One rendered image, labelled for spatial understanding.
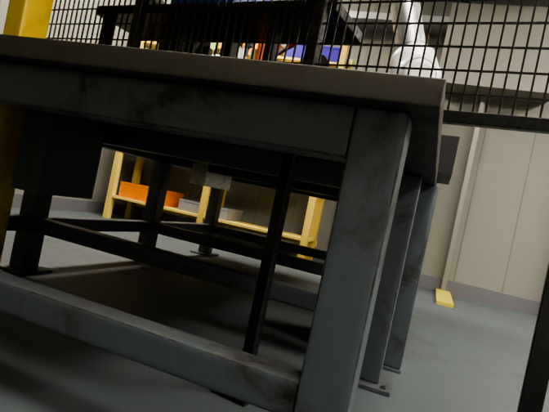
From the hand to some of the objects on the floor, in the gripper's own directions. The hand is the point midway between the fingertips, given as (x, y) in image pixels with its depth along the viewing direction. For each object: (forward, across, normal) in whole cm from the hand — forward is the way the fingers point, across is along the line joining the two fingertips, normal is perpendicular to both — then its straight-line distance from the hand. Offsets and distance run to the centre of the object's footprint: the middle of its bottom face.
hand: (241, 55), depth 195 cm
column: (+107, -71, -18) cm, 130 cm away
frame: (+107, -4, -17) cm, 108 cm away
